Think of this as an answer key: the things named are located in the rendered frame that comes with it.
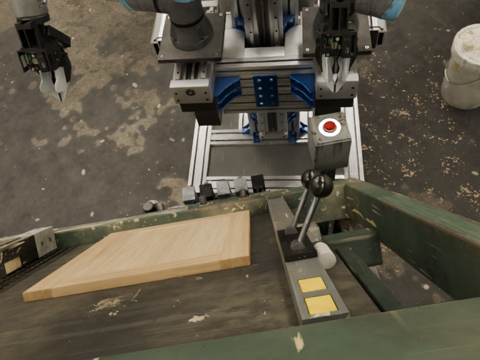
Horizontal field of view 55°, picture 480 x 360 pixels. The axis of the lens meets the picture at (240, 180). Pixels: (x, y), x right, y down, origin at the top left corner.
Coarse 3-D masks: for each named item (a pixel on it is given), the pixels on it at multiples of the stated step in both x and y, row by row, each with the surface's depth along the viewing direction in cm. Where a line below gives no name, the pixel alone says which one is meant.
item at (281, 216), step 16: (272, 208) 124; (288, 208) 119; (288, 224) 98; (288, 272) 65; (304, 272) 63; (320, 272) 62; (304, 304) 51; (336, 304) 50; (304, 320) 48; (320, 320) 47
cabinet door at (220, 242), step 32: (192, 224) 135; (224, 224) 126; (96, 256) 112; (128, 256) 106; (160, 256) 100; (192, 256) 94; (224, 256) 88; (32, 288) 90; (64, 288) 87; (96, 288) 87
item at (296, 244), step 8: (320, 176) 71; (328, 176) 72; (312, 184) 71; (320, 184) 70; (328, 184) 71; (312, 192) 72; (320, 192) 71; (328, 192) 71; (312, 200) 72; (312, 208) 72; (312, 216) 72; (304, 224) 73; (304, 232) 73; (296, 240) 73; (296, 248) 72
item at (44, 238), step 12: (48, 228) 141; (12, 240) 127; (24, 240) 126; (36, 240) 132; (48, 240) 139; (0, 252) 114; (12, 252) 119; (24, 252) 125; (36, 252) 131; (48, 252) 138; (0, 264) 113; (24, 264) 124; (0, 276) 112
